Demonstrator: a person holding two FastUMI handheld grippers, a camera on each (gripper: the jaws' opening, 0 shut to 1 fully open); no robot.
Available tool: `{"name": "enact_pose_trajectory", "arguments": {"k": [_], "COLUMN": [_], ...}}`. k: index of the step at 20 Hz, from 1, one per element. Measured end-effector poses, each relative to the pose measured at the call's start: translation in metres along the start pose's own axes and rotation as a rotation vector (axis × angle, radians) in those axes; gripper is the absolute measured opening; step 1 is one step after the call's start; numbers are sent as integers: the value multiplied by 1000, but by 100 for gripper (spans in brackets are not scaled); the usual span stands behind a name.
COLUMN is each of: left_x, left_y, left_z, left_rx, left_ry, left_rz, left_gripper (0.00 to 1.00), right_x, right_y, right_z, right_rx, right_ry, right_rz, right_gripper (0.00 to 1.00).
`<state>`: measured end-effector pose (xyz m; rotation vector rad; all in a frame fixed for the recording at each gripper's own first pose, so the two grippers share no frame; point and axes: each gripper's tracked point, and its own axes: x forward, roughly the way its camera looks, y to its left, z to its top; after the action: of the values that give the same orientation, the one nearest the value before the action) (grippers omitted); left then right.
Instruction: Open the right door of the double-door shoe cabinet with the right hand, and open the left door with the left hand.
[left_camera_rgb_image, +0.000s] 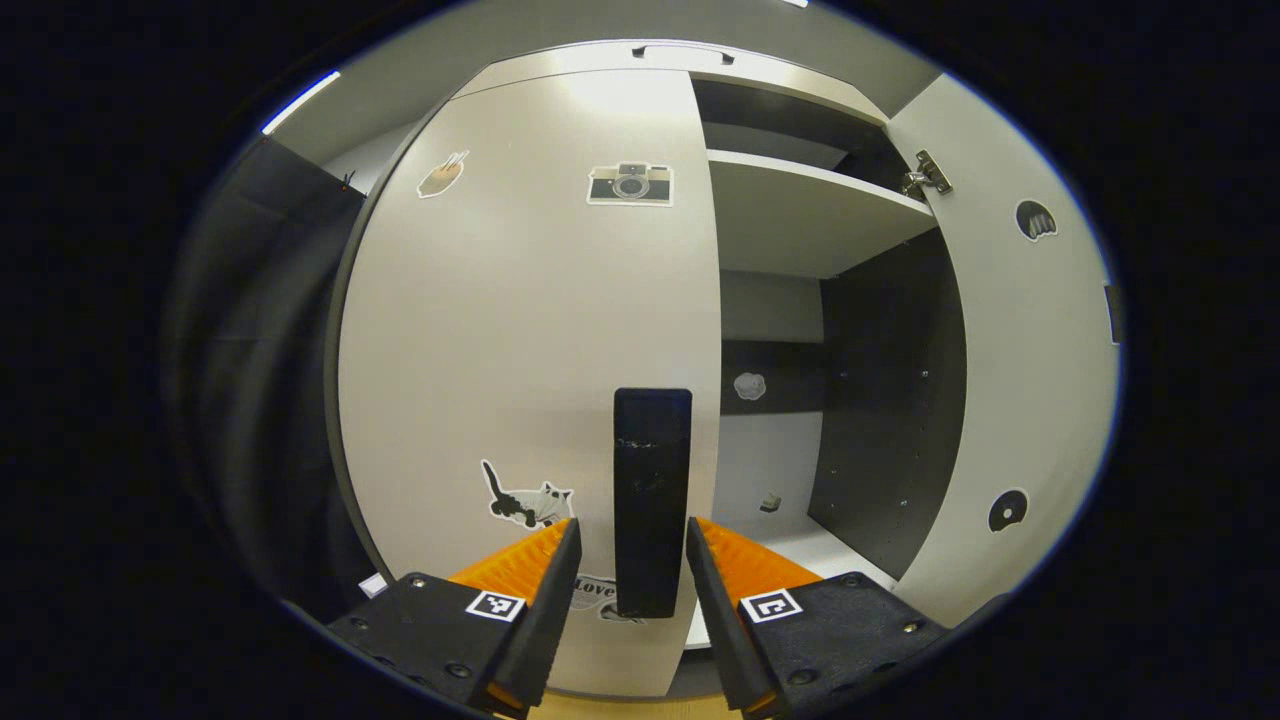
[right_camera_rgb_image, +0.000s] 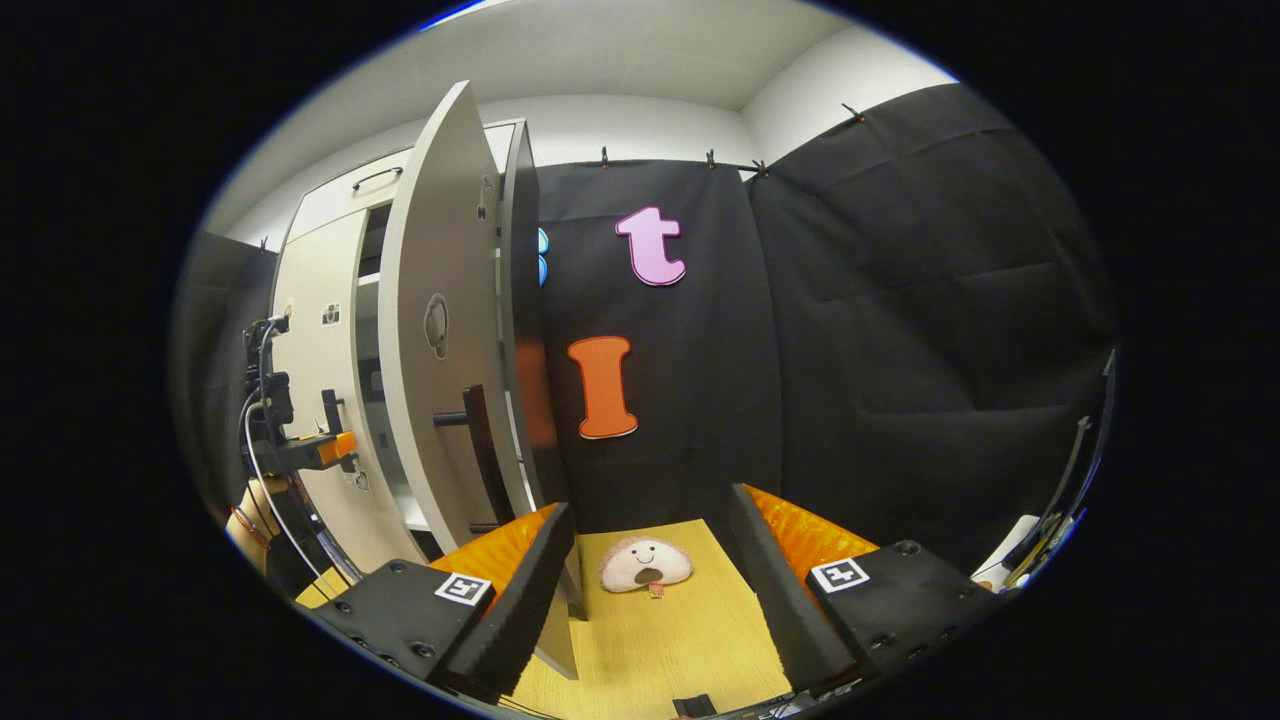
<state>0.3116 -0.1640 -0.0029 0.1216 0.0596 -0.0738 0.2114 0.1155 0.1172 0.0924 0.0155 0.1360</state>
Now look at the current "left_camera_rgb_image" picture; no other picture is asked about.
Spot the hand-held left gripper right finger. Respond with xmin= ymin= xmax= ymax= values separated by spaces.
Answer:
xmin=686 ymin=516 xmax=949 ymax=716

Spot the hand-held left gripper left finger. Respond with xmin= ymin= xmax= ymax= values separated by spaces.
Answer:
xmin=328 ymin=517 xmax=583 ymax=716

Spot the black door handle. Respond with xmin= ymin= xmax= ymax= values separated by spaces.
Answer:
xmin=612 ymin=388 xmax=693 ymax=619

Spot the beige double-door shoe cabinet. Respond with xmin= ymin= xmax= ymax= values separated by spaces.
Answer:
xmin=325 ymin=38 xmax=971 ymax=701

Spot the camera sticker cabinet door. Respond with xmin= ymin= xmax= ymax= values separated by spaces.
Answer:
xmin=337 ymin=68 xmax=723 ymax=698

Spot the headphone sticker cabinet door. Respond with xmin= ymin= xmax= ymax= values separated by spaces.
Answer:
xmin=885 ymin=72 xmax=1123 ymax=629

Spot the metal door hinge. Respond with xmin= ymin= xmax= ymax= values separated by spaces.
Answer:
xmin=903 ymin=150 xmax=953 ymax=198

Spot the black backdrop cloth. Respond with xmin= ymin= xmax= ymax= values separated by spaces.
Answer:
xmin=165 ymin=135 xmax=391 ymax=611

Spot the small ceiling light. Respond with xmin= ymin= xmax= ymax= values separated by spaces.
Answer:
xmin=260 ymin=70 xmax=343 ymax=136

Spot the black drawer handle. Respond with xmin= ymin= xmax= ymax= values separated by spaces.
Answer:
xmin=632 ymin=42 xmax=736 ymax=64

